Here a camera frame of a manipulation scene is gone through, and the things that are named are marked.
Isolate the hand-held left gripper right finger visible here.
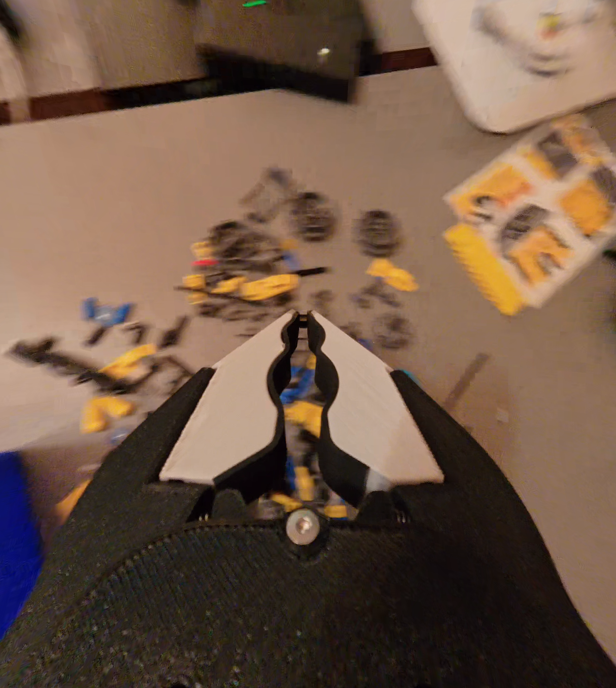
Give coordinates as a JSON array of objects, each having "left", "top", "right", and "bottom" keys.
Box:
[{"left": 308, "top": 311, "right": 444, "bottom": 508}]

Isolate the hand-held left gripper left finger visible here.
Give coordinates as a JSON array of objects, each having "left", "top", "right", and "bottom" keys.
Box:
[{"left": 159, "top": 311, "right": 300, "bottom": 503}]

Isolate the pile of toy brick pieces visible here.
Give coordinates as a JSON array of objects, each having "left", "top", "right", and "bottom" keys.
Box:
[{"left": 7, "top": 167, "right": 422, "bottom": 522}]

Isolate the yellow grey sticker sheet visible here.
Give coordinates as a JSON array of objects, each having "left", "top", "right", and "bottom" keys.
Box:
[{"left": 442, "top": 115, "right": 616, "bottom": 317}]

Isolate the white book stand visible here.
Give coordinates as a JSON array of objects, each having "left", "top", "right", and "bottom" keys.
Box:
[{"left": 413, "top": 0, "right": 616, "bottom": 134}]

